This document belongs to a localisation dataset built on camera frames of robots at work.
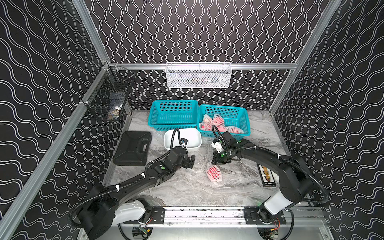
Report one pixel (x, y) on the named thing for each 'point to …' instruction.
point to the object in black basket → (114, 113)
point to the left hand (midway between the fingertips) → (187, 151)
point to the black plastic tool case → (133, 149)
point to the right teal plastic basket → (234, 116)
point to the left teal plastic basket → (173, 114)
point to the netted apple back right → (218, 121)
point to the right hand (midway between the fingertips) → (212, 161)
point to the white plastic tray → (194, 135)
